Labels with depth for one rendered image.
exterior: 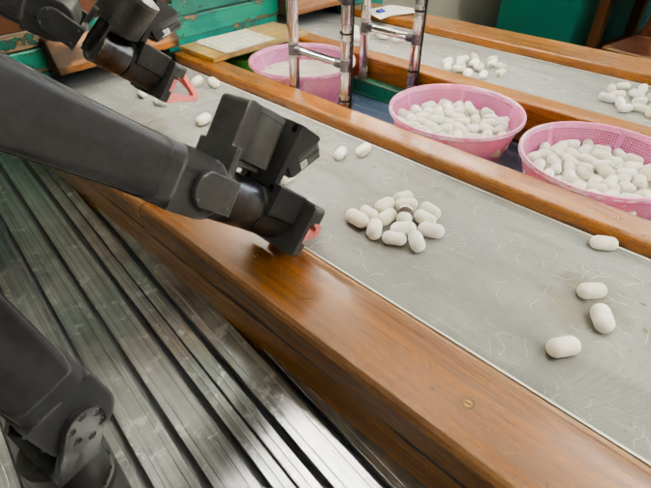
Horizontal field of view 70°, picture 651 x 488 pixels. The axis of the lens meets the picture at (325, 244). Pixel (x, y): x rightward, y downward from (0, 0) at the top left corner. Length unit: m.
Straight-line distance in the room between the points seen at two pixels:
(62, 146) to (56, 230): 0.56
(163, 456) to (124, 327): 0.20
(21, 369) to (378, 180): 0.57
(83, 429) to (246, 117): 0.31
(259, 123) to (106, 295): 0.37
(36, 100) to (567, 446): 0.47
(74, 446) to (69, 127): 0.26
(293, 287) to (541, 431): 0.29
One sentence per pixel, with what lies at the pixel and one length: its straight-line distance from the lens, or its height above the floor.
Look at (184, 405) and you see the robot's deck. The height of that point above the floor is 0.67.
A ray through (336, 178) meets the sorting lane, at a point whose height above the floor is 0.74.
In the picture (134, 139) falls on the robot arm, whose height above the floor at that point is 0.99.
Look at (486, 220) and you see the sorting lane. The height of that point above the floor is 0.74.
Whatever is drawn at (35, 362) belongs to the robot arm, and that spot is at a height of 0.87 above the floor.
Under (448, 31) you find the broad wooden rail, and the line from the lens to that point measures 1.57.
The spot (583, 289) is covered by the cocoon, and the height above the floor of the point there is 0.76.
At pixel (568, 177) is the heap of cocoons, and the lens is 0.89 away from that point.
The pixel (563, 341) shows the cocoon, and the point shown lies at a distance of 0.56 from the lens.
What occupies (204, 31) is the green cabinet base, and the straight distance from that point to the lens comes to 1.43.
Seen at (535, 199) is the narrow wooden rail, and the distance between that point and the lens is 0.77.
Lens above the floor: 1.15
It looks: 39 degrees down
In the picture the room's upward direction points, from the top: straight up
